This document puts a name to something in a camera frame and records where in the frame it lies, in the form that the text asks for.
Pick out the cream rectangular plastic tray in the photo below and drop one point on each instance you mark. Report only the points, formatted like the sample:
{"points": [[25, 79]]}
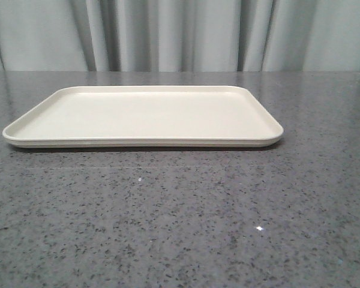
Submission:
{"points": [[126, 116]]}

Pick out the pale green curtain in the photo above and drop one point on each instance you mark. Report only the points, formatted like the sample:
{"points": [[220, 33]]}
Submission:
{"points": [[169, 36]]}

